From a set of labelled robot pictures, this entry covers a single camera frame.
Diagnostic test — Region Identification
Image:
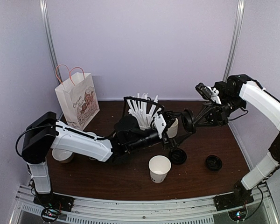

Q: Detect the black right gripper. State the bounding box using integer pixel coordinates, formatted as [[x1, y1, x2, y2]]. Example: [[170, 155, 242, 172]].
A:
[[193, 95, 244, 127]]

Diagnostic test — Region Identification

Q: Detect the black cup lid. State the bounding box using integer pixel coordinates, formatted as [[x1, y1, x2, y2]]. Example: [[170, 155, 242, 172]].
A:
[[168, 148, 187, 165], [181, 109, 194, 133]]

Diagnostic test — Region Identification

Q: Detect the single white paper cup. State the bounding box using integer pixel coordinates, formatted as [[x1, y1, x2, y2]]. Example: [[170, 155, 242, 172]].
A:
[[148, 155, 172, 183]]

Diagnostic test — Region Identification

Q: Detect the stack of black cup lids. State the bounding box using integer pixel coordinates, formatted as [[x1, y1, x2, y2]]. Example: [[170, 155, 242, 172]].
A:
[[205, 155, 223, 171]]

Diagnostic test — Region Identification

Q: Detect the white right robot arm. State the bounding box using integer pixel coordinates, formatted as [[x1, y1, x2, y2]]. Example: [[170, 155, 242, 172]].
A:
[[190, 74, 280, 206]]

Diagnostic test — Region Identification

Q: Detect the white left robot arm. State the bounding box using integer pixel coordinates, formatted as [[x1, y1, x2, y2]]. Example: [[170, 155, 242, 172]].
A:
[[21, 111, 196, 207]]

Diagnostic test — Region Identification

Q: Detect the cream ceramic mug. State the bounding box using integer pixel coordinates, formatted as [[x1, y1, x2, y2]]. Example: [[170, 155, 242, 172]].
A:
[[167, 118, 179, 139]]

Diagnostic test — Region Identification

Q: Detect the paper cup holding straws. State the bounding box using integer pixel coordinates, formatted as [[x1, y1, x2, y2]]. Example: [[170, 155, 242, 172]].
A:
[[139, 123, 150, 131]]

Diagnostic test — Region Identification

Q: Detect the bundle of wrapped white straws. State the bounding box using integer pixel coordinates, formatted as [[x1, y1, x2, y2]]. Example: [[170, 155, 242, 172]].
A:
[[125, 93, 162, 125]]

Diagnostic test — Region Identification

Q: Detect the white printed paper bag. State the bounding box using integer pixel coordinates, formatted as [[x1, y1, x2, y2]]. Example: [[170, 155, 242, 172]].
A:
[[55, 67, 100, 131]]

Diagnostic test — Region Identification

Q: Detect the white ceramic bowl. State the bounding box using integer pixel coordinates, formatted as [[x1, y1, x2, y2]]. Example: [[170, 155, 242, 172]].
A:
[[52, 149, 74, 163]]

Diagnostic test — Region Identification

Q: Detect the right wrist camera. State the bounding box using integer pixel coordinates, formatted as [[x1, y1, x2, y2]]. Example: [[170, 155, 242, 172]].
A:
[[195, 83, 222, 105]]

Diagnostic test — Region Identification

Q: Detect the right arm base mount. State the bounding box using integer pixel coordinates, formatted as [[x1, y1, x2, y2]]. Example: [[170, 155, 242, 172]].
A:
[[213, 193, 254, 222]]

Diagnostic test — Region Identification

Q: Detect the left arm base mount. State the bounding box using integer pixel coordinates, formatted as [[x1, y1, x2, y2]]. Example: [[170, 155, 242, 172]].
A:
[[33, 194, 74, 223]]

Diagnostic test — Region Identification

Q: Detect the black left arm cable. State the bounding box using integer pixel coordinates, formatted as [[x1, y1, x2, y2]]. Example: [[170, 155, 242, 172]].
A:
[[16, 96, 166, 161]]

